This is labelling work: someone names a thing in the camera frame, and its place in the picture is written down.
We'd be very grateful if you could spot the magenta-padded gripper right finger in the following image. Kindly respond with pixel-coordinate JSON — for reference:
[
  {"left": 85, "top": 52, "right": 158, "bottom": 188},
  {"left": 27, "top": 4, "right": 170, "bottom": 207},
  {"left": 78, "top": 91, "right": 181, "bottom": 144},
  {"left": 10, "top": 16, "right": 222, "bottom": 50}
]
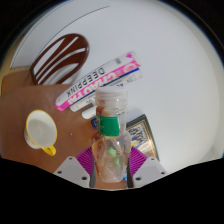
[{"left": 126, "top": 146, "right": 168, "bottom": 188}]

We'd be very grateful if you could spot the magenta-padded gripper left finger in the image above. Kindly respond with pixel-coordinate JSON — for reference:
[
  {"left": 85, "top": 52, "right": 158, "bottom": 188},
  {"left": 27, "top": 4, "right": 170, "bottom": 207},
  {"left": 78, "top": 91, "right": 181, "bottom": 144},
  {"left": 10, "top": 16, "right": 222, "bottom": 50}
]
[{"left": 53, "top": 146, "right": 98, "bottom": 189}]

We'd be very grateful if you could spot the clear bottle with green label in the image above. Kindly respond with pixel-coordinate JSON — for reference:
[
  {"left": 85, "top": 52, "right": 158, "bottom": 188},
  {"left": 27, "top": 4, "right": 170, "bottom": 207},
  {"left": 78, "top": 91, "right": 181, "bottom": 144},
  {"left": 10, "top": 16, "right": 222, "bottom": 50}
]
[{"left": 91, "top": 85, "right": 133, "bottom": 184}]

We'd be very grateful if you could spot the framed group photo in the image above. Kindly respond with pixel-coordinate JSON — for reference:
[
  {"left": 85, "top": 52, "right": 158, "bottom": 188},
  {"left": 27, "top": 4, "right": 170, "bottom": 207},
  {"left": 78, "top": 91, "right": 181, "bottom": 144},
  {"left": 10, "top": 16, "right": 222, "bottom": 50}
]
[{"left": 125, "top": 114, "right": 159, "bottom": 159}]

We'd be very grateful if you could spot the white mug with yellow rim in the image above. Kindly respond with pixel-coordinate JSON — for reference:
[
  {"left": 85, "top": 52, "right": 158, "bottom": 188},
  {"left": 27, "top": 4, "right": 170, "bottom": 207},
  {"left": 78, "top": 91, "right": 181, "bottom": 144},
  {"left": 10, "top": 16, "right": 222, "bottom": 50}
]
[{"left": 23, "top": 109, "right": 58, "bottom": 157}]

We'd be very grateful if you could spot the dark wooden chair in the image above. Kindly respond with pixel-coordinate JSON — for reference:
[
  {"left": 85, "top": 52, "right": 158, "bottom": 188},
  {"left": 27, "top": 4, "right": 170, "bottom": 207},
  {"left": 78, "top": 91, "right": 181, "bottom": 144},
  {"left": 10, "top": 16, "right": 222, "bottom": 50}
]
[{"left": 29, "top": 33, "right": 90, "bottom": 86}]

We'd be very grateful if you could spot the white refrigerator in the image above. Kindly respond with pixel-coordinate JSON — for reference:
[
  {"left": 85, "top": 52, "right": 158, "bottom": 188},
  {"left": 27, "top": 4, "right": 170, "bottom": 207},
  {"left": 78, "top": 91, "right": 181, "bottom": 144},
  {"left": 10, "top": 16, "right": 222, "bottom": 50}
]
[{"left": 6, "top": 4, "right": 113, "bottom": 71}]

